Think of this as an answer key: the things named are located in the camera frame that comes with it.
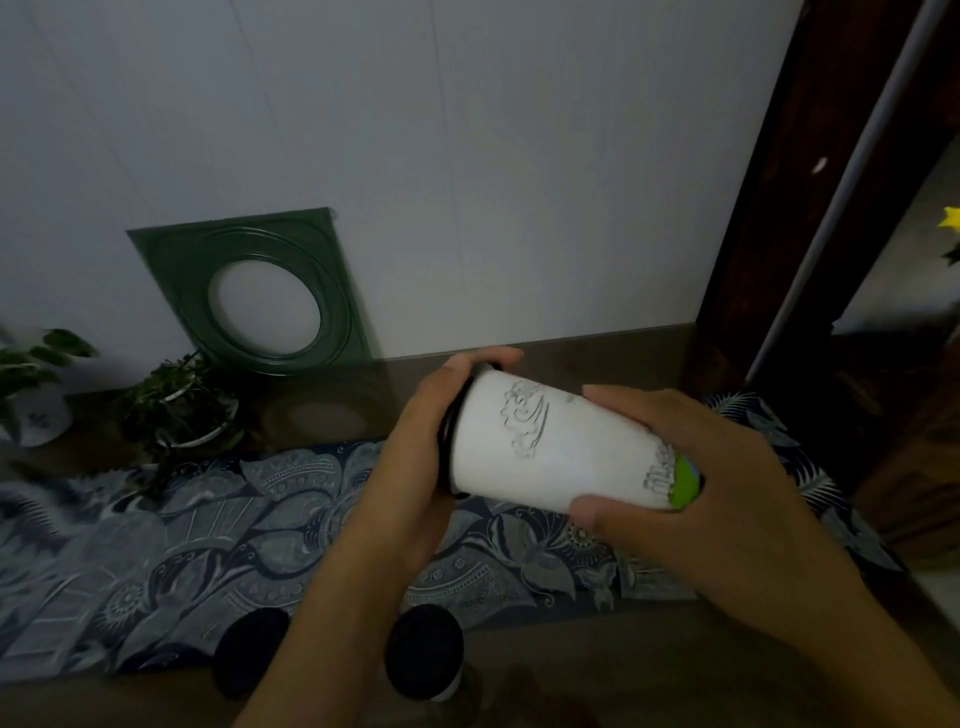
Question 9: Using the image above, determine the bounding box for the person's left hand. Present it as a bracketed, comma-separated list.
[346, 345, 525, 575]

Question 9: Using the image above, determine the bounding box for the person's right hand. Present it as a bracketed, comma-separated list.
[568, 384, 852, 648]

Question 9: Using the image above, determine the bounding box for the white paper cup black lid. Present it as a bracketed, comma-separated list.
[437, 362, 704, 516]

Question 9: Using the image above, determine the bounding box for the person's left forearm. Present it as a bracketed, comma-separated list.
[232, 525, 425, 728]

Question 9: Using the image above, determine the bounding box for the person's right forearm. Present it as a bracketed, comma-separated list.
[750, 581, 960, 728]

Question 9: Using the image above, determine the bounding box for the black lidded cup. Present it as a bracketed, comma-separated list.
[384, 603, 467, 705]
[212, 606, 293, 703]

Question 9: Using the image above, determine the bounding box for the small bushy plant white pot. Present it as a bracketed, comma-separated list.
[116, 351, 250, 485]

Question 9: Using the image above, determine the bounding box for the blue patterned cloth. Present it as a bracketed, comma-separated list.
[0, 390, 910, 685]

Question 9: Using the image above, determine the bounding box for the white pipe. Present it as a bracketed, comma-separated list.
[745, 0, 952, 385]

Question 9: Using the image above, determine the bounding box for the leafy plant in white pot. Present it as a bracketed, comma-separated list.
[0, 326, 99, 450]

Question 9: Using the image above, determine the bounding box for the green square frame round hole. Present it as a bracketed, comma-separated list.
[126, 207, 375, 377]

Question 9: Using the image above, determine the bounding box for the dark wooden door frame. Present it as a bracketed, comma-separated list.
[696, 0, 960, 395]

